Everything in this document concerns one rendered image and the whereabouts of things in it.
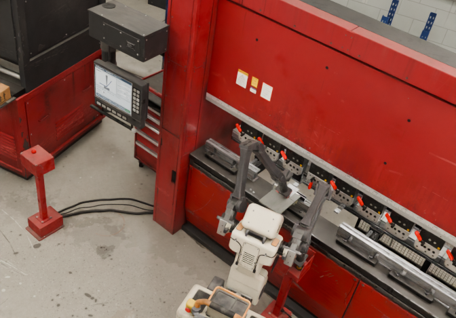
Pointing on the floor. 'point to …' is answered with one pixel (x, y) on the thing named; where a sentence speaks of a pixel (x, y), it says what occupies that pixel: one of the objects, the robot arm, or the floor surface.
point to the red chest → (140, 144)
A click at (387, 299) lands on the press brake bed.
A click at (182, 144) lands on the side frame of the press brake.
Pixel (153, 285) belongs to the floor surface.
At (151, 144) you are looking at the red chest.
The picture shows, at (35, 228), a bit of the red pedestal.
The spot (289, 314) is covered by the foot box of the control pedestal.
